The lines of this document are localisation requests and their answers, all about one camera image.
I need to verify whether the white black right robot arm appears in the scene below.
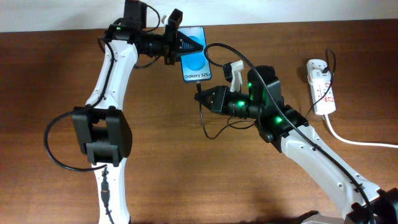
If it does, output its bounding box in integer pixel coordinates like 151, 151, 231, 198
195, 65, 397, 223

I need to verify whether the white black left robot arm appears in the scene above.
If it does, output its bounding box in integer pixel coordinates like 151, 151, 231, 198
72, 1, 203, 223

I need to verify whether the blue Galaxy smartphone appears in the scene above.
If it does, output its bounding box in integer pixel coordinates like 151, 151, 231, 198
178, 27, 211, 82

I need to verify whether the white charger plug adapter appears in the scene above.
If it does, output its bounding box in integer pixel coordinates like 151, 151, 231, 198
309, 70, 331, 85

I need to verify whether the white power strip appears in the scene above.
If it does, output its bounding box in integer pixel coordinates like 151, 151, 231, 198
307, 59, 336, 116

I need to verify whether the black USB charging cable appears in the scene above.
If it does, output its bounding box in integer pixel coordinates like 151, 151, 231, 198
195, 80, 257, 139

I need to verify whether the white power strip cord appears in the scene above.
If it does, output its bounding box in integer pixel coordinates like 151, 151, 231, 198
323, 113, 398, 149

